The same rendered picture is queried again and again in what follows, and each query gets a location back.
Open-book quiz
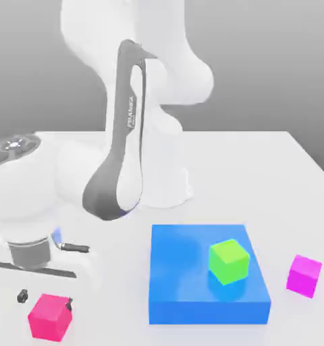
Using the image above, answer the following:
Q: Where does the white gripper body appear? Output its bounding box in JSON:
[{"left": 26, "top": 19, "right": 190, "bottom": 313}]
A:
[{"left": 0, "top": 251, "right": 101, "bottom": 292}]

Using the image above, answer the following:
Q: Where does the small pink cube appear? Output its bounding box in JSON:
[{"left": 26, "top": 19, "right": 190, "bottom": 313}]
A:
[{"left": 27, "top": 293, "right": 73, "bottom": 343}]

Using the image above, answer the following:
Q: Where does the small green cube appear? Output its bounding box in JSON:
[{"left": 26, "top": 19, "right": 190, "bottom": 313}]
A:
[{"left": 208, "top": 238, "right": 251, "bottom": 287}]

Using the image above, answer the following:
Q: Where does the small magenta cube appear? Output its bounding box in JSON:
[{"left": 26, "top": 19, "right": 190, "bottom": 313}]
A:
[{"left": 286, "top": 253, "right": 323, "bottom": 299}]

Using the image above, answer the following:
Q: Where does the large blue box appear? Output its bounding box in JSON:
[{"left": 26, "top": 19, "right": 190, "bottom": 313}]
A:
[{"left": 148, "top": 223, "right": 272, "bottom": 326}]

